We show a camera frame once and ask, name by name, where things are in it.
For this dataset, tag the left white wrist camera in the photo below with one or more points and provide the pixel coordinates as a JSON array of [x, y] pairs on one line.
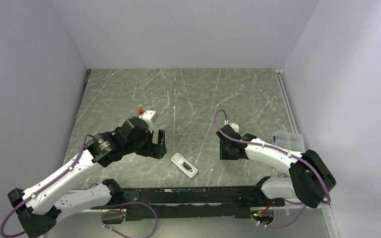
[[149, 116]]

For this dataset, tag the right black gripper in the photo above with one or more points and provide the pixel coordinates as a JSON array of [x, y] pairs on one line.
[[223, 155]]

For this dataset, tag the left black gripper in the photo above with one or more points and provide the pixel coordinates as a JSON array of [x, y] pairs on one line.
[[153, 149]]

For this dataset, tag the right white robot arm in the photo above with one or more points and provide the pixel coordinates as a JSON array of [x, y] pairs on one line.
[[307, 179]]

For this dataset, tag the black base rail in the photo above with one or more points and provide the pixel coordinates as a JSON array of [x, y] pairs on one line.
[[190, 202]]

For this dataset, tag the white remote control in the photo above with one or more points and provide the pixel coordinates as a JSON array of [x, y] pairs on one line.
[[184, 165]]

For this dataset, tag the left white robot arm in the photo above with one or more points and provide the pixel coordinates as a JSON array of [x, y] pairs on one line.
[[41, 206]]

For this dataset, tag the clear plastic organizer box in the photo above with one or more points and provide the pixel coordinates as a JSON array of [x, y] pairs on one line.
[[289, 141]]

